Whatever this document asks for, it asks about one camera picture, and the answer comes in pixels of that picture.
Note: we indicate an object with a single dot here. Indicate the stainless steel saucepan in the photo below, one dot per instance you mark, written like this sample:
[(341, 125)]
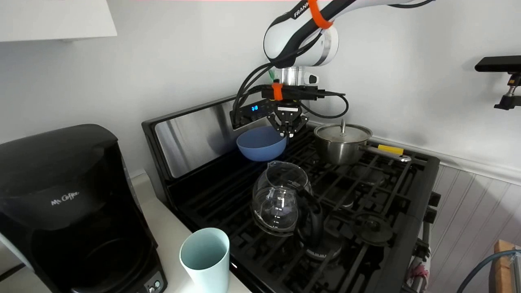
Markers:
[(343, 147)]

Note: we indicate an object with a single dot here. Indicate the black coffee maker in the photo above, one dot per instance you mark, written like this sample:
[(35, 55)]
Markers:
[(71, 212)]

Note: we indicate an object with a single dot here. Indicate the light blue plastic cup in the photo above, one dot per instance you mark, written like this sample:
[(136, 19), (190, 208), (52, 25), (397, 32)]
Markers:
[(206, 263)]

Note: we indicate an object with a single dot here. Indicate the black dish rack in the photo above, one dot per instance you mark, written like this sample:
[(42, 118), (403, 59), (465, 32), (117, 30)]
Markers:
[(369, 206)]

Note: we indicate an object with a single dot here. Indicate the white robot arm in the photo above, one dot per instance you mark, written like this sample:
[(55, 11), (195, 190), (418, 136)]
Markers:
[(304, 43)]

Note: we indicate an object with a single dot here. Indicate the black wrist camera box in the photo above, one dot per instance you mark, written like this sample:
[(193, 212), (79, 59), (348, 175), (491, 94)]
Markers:
[(250, 113)]

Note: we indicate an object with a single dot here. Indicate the purple blue plastic bowl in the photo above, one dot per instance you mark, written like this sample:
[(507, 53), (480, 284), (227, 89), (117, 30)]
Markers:
[(262, 146)]

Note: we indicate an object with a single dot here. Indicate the yellow sticker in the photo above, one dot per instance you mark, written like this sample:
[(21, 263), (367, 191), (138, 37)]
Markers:
[(392, 149)]

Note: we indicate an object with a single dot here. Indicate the clear glass bowl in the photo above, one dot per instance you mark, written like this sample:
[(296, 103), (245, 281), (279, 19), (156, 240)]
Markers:
[(279, 201)]

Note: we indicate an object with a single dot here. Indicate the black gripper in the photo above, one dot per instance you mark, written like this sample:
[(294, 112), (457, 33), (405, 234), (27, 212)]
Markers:
[(288, 108)]

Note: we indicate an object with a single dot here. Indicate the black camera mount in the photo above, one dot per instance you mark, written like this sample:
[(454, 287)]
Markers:
[(503, 64)]

